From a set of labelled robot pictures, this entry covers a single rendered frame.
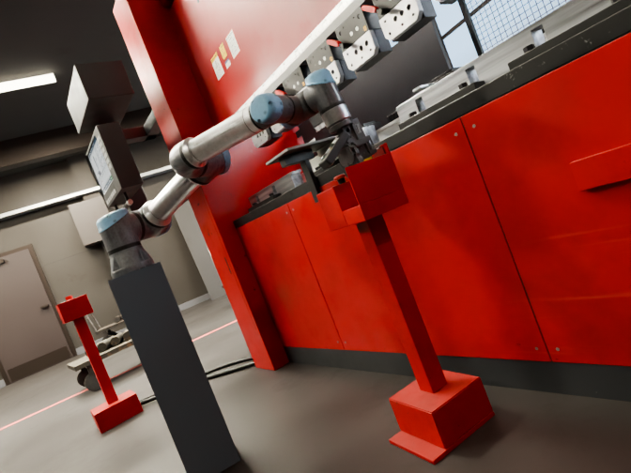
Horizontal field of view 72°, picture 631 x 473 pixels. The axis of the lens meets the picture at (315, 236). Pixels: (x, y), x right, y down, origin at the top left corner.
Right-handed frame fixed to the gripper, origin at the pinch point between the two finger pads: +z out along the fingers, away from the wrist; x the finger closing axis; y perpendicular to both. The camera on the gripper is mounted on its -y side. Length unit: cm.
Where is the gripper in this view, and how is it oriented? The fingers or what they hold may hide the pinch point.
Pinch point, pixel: (364, 191)
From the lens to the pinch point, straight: 122.9
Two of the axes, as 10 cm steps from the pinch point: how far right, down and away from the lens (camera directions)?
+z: 4.3, 9.0, 0.7
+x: -4.3, 1.4, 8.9
